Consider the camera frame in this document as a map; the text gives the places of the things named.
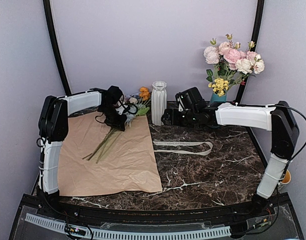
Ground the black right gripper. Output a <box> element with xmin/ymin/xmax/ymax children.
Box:
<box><xmin>162</xmin><ymin>108</ymin><xmax>198</xmax><ymax>128</ymax></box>

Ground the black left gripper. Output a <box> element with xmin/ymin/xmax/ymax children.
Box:
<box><xmin>99</xmin><ymin>104</ymin><xmax>127</xmax><ymax>132</ymax></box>

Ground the blue orange flower bouquet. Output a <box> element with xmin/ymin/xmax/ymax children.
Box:
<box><xmin>84</xmin><ymin>87</ymin><xmax>151</xmax><ymax>163</ymax></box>

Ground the white printed ribbon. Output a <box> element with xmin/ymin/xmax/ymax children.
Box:
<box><xmin>152</xmin><ymin>140</ymin><xmax>214</xmax><ymax>157</ymax></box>

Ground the peach wrapping paper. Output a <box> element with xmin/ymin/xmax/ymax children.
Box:
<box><xmin>58</xmin><ymin>112</ymin><xmax>162</xmax><ymax>197</ymax></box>

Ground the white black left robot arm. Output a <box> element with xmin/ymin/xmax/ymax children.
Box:
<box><xmin>36</xmin><ymin>86</ymin><xmax>127</xmax><ymax>196</ymax></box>

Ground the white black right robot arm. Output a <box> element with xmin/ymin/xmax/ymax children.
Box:
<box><xmin>161</xmin><ymin>87</ymin><xmax>300</xmax><ymax>217</ymax></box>

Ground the white ribbed vase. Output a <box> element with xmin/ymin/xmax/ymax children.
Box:
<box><xmin>151</xmin><ymin>81</ymin><xmax>167</xmax><ymax>126</ymax></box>

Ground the blue ceramic vase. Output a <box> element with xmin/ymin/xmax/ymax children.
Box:
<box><xmin>210</xmin><ymin>93</ymin><xmax>227</xmax><ymax>104</ymax></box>

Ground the yellow and pink flower bunch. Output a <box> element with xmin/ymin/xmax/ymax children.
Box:
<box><xmin>203</xmin><ymin>34</ymin><xmax>265</xmax><ymax>96</ymax></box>

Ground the white yellow mug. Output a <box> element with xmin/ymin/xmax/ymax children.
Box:
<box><xmin>278</xmin><ymin>170</ymin><xmax>292</xmax><ymax>191</ymax></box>

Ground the black front frame rail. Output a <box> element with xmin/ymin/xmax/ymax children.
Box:
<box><xmin>17</xmin><ymin>193</ymin><xmax>291</xmax><ymax>226</ymax></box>

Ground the black right frame post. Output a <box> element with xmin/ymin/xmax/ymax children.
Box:
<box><xmin>233</xmin><ymin>0</ymin><xmax>265</xmax><ymax>103</ymax></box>

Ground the black frame post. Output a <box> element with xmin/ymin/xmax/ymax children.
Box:
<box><xmin>233</xmin><ymin>0</ymin><xmax>265</xmax><ymax>103</ymax></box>
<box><xmin>42</xmin><ymin>0</ymin><xmax>71</xmax><ymax>95</ymax></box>

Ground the white slotted cable duct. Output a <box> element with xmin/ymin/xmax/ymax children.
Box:
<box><xmin>24</xmin><ymin>213</ymin><xmax>231</xmax><ymax>240</ymax></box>

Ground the black left frame post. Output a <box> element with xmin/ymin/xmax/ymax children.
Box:
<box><xmin>42</xmin><ymin>0</ymin><xmax>71</xmax><ymax>95</ymax></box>

